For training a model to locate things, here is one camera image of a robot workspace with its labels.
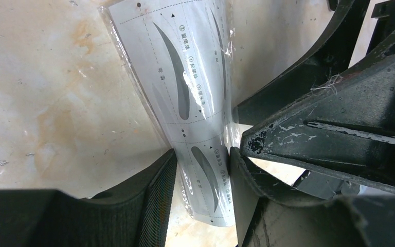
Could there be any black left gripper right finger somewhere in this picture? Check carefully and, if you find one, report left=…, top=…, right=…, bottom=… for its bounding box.
left=228, top=147, right=395, bottom=246

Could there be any eyebrow stencil sheet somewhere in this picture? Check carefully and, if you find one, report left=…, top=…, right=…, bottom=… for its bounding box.
left=99, top=0, right=236, bottom=227

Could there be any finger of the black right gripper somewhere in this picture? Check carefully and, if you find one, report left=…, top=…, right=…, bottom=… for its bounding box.
left=241, top=7, right=395, bottom=193
left=237, top=0, right=370, bottom=126

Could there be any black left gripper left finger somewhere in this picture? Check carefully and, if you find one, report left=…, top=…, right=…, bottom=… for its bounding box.
left=0, top=149, right=177, bottom=246

